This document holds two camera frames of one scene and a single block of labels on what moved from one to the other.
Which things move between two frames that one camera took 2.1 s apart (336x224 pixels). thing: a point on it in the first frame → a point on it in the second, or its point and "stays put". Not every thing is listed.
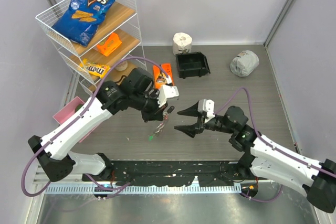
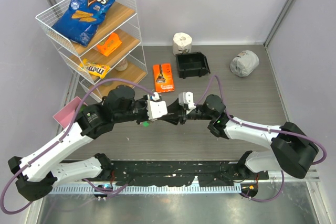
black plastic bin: (192, 64) stays put
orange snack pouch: (109, 44) stays put
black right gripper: (197, 127) → (175, 107)
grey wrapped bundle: (244, 64) stays put
